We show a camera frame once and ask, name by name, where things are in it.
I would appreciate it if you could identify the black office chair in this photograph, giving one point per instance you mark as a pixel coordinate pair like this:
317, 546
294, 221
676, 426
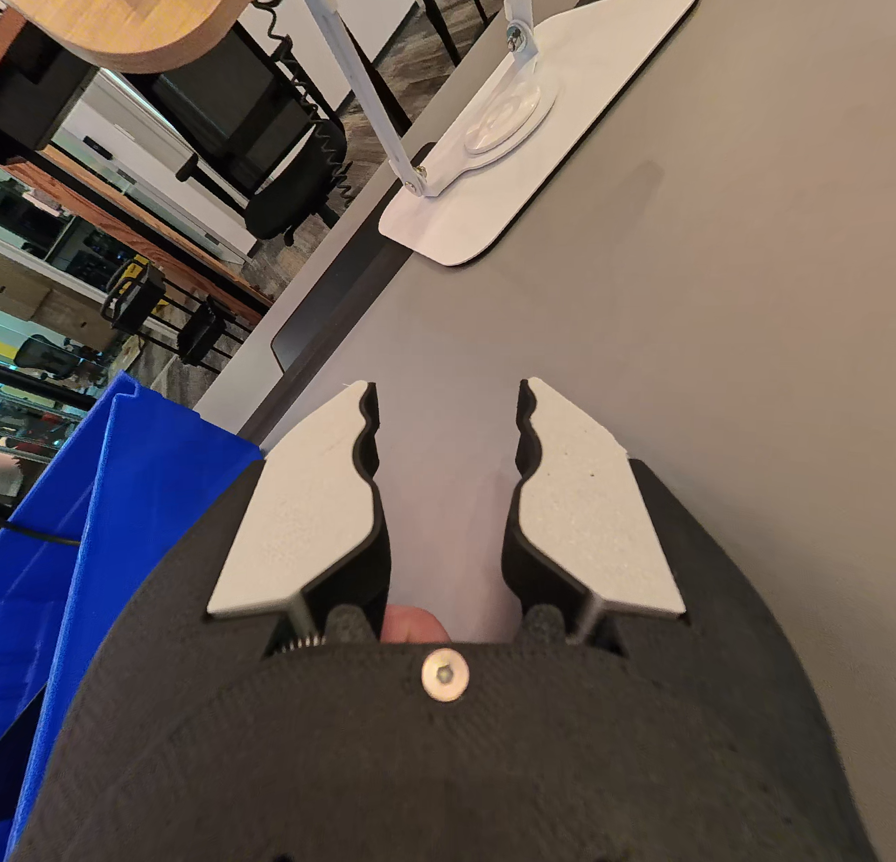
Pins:
266, 135

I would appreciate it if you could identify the white storage cabinet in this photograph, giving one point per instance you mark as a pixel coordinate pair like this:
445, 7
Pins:
154, 163

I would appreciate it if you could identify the blue plastic bin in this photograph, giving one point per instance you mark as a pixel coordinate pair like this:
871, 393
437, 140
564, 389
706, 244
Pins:
112, 526

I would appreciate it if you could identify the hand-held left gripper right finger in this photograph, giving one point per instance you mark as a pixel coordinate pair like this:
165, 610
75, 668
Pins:
595, 519

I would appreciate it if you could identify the yellow black power tool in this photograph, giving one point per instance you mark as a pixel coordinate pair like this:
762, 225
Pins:
133, 295

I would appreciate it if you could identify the white document stand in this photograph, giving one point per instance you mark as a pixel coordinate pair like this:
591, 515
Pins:
560, 121

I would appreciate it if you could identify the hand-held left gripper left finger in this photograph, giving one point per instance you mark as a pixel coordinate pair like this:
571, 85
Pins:
301, 519

